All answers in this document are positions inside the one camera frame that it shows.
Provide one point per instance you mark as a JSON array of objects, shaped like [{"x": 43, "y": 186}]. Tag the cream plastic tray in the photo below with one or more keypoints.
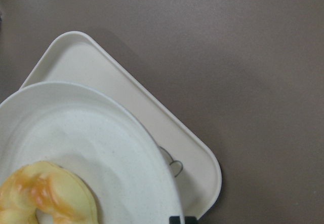
[{"x": 75, "y": 57}]

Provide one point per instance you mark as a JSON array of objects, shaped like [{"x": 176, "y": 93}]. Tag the yellow glazed donut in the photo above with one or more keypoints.
[{"x": 49, "y": 188}]

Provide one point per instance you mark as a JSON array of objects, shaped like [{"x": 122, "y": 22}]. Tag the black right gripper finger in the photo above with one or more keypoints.
[{"x": 182, "y": 220}]

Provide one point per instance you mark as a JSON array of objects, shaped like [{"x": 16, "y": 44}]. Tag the white speckled plate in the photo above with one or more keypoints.
[{"x": 88, "y": 133}]

